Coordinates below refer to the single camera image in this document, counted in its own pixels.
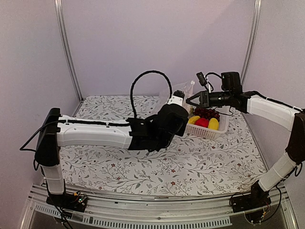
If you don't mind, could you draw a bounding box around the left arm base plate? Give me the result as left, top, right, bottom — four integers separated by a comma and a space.
46, 192, 88, 213

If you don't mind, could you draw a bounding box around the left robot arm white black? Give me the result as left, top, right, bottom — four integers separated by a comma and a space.
34, 104, 188, 207

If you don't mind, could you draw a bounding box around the yellow banana toy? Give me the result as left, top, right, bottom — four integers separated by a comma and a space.
188, 115, 201, 125

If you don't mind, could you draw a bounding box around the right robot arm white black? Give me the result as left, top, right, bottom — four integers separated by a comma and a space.
186, 72, 305, 208

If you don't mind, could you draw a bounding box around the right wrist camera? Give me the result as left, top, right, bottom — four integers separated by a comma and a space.
196, 72, 213, 93

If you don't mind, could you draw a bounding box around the clear zip top bag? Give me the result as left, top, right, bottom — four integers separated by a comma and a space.
158, 81, 195, 113

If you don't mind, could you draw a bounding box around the front aluminium rail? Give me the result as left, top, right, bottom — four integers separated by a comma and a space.
18, 185, 299, 229

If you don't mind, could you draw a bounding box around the dark red grapes toy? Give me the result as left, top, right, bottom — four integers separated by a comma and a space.
193, 108, 220, 121

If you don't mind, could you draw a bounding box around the yellow lemon toy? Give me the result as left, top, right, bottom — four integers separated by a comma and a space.
208, 118, 219, 130

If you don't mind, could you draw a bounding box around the aluminium frame post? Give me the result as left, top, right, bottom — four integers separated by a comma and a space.
54, 0, 83, 102
241, 0, 262, 85

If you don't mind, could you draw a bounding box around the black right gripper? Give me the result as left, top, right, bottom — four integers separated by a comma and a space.
186, 90, 233, 109

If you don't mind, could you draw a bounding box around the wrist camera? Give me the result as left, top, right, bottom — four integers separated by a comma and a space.
196, 72, 213, 93
167, 90, 185, 106

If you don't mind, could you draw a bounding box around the left aluminium frame post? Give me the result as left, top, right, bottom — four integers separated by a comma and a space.
54, 0, 83, 102

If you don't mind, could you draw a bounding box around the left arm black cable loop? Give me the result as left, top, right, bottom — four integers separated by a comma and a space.
130, 70, 173, 120

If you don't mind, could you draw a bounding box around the floral table cloth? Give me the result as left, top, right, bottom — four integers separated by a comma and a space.
60, 109, 266, 196

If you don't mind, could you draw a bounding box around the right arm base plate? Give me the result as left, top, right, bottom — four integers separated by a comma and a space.
229, 192, 271, 213

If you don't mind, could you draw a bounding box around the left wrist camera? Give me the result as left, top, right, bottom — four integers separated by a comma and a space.
167, 90, 185, 106

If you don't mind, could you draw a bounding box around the red toy pepper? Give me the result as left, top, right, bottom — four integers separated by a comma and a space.
195, 118, 209, 128

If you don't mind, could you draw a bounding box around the right aluminium frame post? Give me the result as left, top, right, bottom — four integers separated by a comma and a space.
241, 0, 262, 85

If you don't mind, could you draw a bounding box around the white plastic basket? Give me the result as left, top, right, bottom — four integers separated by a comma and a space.
185, 106, 233, 140

